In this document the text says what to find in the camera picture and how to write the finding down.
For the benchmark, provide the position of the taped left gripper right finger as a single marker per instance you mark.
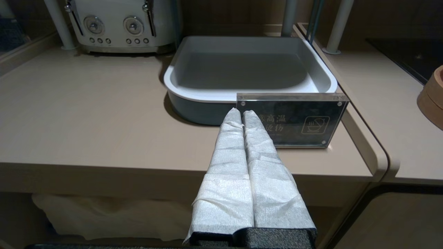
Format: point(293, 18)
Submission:
point(273, 193)

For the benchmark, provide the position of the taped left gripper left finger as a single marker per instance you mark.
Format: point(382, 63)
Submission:
point(228, 193)

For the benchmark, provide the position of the bamboo steamer basket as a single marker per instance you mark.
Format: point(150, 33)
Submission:
point(432, 107)

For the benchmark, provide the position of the clear acrylic warning sign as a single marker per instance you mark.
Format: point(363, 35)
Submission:
point(297, 121)

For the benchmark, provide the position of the grey three-tier tray rack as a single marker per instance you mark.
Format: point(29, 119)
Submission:
point(242, 69)

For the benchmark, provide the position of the white hanging cloth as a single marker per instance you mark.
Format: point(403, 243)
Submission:
point(104, 214)

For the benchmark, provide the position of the white upright support pole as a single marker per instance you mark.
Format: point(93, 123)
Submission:
point(339, 24)
point(289, 17)

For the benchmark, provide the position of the white retro toaster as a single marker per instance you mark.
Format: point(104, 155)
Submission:
point(117, 20)

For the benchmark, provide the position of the long slanted white pole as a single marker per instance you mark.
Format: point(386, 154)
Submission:
point(60, 24)

